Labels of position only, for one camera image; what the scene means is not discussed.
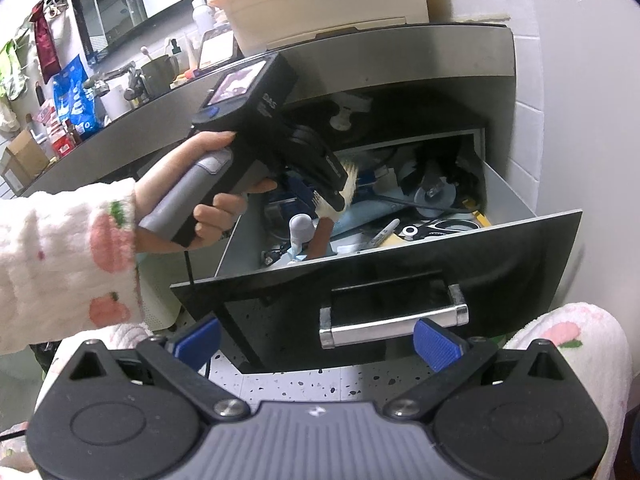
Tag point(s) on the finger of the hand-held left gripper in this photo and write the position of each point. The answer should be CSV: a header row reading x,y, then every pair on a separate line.
x,y
330,180
301,190

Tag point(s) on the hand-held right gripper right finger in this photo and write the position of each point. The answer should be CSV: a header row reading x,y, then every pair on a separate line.
x,y
436,345

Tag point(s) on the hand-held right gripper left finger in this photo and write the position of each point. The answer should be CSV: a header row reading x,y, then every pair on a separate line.
x,y
200,342

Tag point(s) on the person's left forearm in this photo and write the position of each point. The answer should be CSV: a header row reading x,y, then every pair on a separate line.
x,y
50,260

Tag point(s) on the person's left hand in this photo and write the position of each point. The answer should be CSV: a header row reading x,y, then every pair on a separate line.
x,y
165,175

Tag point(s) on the grey round-headed tool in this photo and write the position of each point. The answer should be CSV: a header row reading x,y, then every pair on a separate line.
x,y
301,227

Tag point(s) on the light blue packet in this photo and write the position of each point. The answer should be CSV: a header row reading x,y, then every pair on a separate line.
x,y
370,215

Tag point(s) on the white perforated basket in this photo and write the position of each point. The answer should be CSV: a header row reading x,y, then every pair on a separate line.
x,y
160,300

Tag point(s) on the white plastic hook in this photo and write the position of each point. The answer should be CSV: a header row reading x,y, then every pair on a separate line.
x,y
350,107

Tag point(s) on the smartphone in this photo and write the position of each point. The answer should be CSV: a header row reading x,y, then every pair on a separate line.
x,y
217,50

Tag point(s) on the white tube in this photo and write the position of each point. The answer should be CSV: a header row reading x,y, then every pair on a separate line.
x,y
191,57

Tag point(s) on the dark green mug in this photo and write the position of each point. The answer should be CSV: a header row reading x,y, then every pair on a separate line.
x,y
157,77

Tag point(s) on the grey round disc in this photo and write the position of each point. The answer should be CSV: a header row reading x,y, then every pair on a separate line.
x,y
437,195

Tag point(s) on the black-capped pump bottle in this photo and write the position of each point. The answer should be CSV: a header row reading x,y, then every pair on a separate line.
x,y
174,49

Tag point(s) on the black scissors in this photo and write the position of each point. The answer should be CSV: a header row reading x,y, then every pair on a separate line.
x,y
440,229

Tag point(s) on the white spray bottle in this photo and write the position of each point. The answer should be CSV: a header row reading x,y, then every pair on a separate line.
x,y
200,17

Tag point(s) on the chrome faucet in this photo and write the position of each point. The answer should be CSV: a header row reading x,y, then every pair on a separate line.
x,y
132,82

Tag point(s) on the steel-edged black counter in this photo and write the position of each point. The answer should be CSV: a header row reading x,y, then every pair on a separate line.
x,y
400,70

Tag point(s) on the white cup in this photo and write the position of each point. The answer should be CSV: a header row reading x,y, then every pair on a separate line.
x,y
114,105

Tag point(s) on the cream dish rack box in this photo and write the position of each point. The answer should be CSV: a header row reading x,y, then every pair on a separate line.
x,y
320,5

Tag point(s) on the person's right leg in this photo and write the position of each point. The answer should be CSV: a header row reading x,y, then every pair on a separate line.
x,y
590,340

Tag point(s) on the blue printed packet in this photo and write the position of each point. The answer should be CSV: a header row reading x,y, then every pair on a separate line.
x,y
75,95

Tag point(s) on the red and white box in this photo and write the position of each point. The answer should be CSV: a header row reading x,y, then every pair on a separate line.
x,y
60,130

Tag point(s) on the red hanging bag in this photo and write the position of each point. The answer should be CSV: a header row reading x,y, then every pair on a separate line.
x,y
46,45

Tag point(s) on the cardboard box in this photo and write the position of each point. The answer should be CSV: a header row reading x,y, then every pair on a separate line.
x,y
25,160

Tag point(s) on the green hanging bag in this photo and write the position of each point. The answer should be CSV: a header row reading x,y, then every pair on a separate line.
x,y
14,72

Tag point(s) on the wall mirror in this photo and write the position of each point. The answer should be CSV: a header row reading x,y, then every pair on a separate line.
x,y
107,20

